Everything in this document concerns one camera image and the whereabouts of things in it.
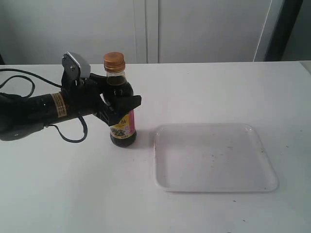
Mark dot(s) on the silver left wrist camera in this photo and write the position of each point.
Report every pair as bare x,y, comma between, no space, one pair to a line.
75,66

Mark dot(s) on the white plastic tray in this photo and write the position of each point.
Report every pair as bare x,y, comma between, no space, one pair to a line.
212,158

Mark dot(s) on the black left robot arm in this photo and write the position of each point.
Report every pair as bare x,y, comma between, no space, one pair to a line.
23,116

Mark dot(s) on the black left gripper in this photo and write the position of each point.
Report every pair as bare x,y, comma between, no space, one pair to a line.
82,97

